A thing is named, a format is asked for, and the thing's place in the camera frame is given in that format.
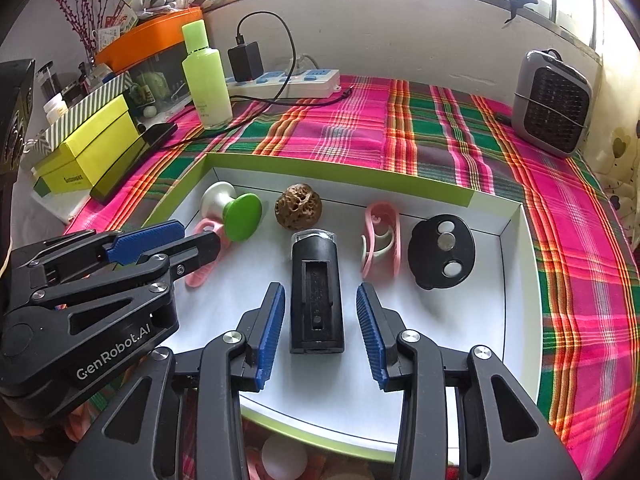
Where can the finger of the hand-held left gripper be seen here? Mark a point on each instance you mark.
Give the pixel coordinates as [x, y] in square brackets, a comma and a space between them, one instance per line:
[145, 242]
[197, 255]

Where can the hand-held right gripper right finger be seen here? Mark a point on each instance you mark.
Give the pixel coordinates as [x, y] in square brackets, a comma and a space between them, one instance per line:
[370, 335]

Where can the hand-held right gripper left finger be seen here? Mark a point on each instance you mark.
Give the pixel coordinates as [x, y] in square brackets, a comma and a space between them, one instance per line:
[270, 335]

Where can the black rectangular holder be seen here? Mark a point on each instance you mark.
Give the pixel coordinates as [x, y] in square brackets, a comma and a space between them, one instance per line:
[300, 300]

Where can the white green knob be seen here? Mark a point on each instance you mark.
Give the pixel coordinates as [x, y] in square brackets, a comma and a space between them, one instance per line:
[240, 215]

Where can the green white cardboard box tray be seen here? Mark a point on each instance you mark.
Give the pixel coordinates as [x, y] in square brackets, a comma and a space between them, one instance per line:
[440, 320]

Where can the black oval two-button device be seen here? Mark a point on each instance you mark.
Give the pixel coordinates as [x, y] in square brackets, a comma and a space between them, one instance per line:
[430, 265]

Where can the pink plastic clip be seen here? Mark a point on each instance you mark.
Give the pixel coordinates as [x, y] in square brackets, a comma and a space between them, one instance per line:
[392, 240]

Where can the brown walnut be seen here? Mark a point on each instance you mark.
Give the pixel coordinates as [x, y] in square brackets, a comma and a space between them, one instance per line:
[298, 207]

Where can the white mushroom knob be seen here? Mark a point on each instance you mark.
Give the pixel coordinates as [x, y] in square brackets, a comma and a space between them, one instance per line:
[285, 457]

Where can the black smartphone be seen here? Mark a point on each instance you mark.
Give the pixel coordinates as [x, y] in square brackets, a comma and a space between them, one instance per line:
[130, 165]

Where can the yellow-green cardboard box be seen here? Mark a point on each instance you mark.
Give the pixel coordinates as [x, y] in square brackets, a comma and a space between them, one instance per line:
[95, 145]

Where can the grey white striped box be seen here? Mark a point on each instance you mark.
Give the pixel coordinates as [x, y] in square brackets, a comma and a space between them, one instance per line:
[85, 107]

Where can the green pouch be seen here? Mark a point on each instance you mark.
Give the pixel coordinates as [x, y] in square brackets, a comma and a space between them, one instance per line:
[150, 82]

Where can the small white jar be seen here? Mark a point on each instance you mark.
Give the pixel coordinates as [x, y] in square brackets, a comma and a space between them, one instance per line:
[55, 107]

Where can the light green bottle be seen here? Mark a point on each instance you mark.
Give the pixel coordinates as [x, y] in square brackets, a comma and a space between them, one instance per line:
[207, 85]

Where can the black charger adapter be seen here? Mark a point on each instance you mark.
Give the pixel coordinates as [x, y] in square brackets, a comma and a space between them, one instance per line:
[245, 62]

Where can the white blue power strip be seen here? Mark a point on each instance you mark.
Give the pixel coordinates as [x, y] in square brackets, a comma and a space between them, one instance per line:
[310, 85]

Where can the orange plastic tray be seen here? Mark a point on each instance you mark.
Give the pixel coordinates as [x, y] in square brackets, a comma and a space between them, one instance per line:
[150, 37]

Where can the white plug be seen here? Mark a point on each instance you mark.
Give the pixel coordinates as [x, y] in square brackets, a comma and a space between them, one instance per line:
[300, 66]

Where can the paper cards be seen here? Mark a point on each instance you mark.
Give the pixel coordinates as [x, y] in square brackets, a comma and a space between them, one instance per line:
[117, 22]

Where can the pink green plaid tablecloth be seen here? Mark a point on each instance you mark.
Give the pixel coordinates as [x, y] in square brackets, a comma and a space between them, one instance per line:
[450, 125]

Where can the dried red branches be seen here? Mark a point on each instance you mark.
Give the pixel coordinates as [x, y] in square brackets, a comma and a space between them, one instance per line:
[75, 15]

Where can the small grey heater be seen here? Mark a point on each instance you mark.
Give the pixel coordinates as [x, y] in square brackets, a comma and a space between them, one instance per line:
[550, 105]

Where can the heart print curtain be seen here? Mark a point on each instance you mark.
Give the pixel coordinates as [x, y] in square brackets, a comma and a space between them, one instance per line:
[620, 160]

